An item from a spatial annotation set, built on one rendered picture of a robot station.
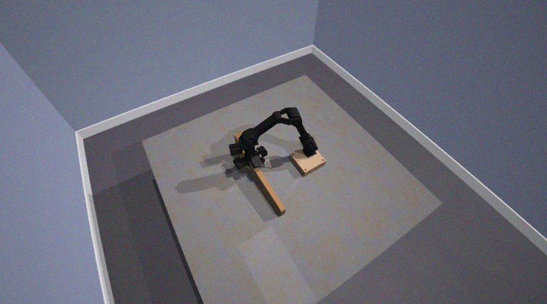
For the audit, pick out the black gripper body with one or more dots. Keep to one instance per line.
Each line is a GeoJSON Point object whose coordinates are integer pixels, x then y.
{"type": "Point", "coordinates": [239, 163]}

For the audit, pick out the wooden post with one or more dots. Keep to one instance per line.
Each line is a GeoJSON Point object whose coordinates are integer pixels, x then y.
{"type": "Point", "coordinates": [236, 137]}

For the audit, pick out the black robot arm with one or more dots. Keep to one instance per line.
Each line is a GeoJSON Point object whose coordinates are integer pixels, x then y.
{"type": "Point", "coordinates": [249, 137]}

